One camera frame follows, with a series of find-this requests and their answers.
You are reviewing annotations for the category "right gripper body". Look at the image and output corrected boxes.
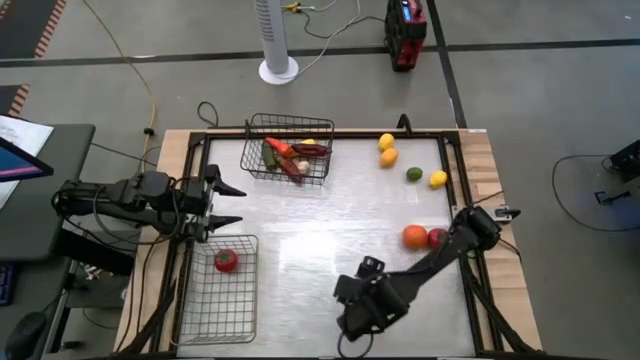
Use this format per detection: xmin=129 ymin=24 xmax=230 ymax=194
xmin=333 ymin=272 xmax=410 ymax=344

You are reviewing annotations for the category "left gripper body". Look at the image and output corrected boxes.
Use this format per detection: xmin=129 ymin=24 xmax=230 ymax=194
xmin=180 ymin=177 xmax=214 ymax=242

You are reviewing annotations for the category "red tomato green stem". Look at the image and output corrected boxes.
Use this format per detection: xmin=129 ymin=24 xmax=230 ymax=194
xmin=214 ymin=248 xmax=240 ymax=274

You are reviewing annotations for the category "green cucumber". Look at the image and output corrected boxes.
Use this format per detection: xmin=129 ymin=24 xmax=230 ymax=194
xmin=261 ymin=141 xmax=279 ymax=172

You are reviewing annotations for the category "red chili pepper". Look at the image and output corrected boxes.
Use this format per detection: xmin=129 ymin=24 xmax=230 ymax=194
xmin=276 ymin=154 xmax=305 ymax=185

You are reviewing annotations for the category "orange carrot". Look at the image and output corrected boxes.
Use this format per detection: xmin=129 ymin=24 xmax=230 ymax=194
xmin=263 ymin=136 xmax=297 ymax=159

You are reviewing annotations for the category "orange fruit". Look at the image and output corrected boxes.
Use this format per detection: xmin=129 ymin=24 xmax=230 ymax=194
xmin=402 ymin=224 xmax=430 ymax=251

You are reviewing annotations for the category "red apple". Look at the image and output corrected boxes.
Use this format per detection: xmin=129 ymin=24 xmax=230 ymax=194
xmin=427 ymin=227 xmax=450 ymax=250

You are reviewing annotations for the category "dark purple eggplant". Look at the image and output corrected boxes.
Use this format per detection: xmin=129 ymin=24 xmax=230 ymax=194
xmin=291 ymin=142 xmax=333 ymax=159

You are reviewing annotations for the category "yellow-orange mango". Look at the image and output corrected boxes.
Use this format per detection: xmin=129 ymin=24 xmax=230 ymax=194
xmin=379 ymin=147 xmax=400 ymax=169

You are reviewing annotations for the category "black side desk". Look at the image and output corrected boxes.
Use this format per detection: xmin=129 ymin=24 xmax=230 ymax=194
xmin=0 ymin=123 xmax=97 ymax=264

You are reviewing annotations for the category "white tower fan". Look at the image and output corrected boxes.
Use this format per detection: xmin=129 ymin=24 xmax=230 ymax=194
xmin=253 ymin=0 xmax=300 ymax=86

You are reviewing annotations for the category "black desk monitor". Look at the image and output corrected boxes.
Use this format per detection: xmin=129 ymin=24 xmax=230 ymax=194
xmin=0 ymin=137 xmax=55 ymax=184

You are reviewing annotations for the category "white paper sheet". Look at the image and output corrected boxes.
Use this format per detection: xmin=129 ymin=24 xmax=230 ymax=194
xmin=0 ymin=115 xmax=55 ymax=209

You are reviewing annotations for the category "black keyboard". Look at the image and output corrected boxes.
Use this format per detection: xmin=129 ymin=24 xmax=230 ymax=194
xmin=0 ymin=263 xmax=17 ymax=307

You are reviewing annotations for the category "black computer mouse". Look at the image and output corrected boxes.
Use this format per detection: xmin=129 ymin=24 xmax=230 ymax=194
xmin=5 ymin=310 xmax=49 ymax=360

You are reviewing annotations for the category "red black power station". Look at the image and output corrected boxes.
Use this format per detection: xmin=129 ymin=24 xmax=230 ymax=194
xmin=383 ymin=0 xmax=429 ymax=73

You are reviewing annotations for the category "black mat striped edge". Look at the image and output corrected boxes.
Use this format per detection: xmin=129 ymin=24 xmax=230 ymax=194
xmin=0 ymin=0 xmax=68 ymax=60

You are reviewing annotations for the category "black floor device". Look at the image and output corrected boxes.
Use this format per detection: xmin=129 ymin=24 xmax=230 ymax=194
xmin=608 ymin=139 xmax=640 ymax=184

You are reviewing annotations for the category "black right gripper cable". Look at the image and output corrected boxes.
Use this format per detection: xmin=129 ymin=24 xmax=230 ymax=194
xmin=337 ymin=329 xmax=375 ymax=360

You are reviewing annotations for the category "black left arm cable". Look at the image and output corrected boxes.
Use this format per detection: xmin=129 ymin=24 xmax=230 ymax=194
xmin=92 ymin=182 xmax=184 ymax=247

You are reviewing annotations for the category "black looped cable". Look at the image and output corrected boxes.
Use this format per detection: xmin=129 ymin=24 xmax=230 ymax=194
xmin=196 ymin=101 xmax=220 ymax=129

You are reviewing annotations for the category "silver wire basket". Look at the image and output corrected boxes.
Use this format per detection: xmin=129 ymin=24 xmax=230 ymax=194
xmin=169 ymin=233 xmax=260 ymax=347

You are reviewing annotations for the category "black wire basket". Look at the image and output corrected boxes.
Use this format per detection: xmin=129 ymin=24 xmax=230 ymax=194
xmin=239 ymin=112 xmax=335 ymax=187

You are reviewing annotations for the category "yellow floor cable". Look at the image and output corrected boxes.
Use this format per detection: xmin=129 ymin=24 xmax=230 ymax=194
xmin=81 ymin=0 xmax=157 ymax=174

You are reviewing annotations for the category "grey metal bracket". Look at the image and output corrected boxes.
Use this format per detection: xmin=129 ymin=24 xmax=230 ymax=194
xmin=492 ymin=204 xmax=522 ymax=222

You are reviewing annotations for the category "black metal table frame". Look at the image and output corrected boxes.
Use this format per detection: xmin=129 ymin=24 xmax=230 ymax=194
xmin=114 ymin=127 xmax=539 ymax=359

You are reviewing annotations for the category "white floor cable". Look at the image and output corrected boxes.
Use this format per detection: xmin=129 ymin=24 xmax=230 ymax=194
xmin=279 ymin=0 xmax=374 ymax=81

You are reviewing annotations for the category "thin black floor cable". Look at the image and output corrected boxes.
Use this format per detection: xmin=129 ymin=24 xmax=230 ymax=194
xmin=298 ymin=8 xmax=387 ymax=41

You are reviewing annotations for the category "long black floor cable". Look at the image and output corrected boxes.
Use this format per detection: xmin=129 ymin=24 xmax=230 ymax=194
xmin=551 ymin=153 xmax=624 ymax=234

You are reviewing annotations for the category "small black floor bracket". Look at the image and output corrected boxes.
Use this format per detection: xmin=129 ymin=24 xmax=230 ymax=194
xmin=593 ymin=189 xmax=632 ymax=206

